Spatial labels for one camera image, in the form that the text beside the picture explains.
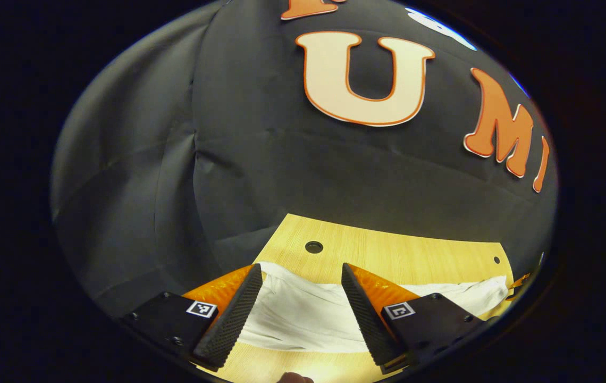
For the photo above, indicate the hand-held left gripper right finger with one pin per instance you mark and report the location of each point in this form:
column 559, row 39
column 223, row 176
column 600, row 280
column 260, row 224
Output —
column 369, row 319

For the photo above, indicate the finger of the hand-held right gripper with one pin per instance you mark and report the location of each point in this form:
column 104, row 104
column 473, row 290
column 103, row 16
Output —
column 521, row 281

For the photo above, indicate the white jeans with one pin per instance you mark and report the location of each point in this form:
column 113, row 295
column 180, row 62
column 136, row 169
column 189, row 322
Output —
column 303, row 314

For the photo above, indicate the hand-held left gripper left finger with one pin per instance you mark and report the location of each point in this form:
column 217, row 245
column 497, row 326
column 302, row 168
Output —
column 231, row 324

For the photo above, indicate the black backdrop cloth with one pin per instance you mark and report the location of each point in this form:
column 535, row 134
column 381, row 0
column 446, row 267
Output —
column 335, row 170

